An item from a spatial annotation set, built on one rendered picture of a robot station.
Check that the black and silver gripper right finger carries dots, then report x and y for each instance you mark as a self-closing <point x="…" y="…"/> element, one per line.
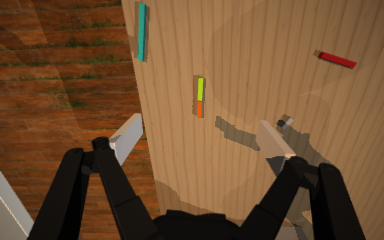
<point x="333" y="214"/>

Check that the lime green rod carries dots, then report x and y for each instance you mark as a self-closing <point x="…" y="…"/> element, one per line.
<point x="200" y="88"/>

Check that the red rod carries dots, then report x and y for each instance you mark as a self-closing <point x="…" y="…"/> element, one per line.
<point x="337" y="60"/>

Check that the orange rod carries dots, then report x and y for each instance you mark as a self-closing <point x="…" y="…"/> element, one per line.
<point x="199" y="108"/>

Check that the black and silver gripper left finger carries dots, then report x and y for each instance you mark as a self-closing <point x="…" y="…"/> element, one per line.
<point x="61" y="213"/>

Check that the turquoise rod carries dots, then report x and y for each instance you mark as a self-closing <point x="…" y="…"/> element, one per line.
<point x="141" y="32"/>

